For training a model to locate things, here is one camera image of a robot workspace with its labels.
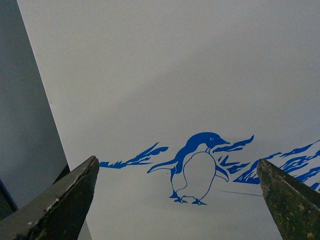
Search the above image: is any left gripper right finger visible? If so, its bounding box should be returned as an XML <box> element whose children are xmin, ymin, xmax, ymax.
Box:
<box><xmin>257</xmin><ymin>159</ymin><xmax>320</xmax><ymax>240</ymax></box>

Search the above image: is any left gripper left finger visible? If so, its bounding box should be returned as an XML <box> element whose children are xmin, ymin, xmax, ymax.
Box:
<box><xmin>0</xmin><ymin>156</ymin><xmax>100</xmax><ymax>240</ymax></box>

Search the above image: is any grey tall refrigerator cabinet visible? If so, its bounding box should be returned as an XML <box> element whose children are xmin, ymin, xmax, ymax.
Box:
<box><xmin>0</xmin><ymin>0</ymin><xmax>70</xmax><ymax>218</ymax></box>

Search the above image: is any white chest freezer with penguins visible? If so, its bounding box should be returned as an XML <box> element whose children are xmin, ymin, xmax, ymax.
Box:
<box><xmin>18</xmin><ymin>0</ymin><xmax>320</xmax><ymax>240</ymax></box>

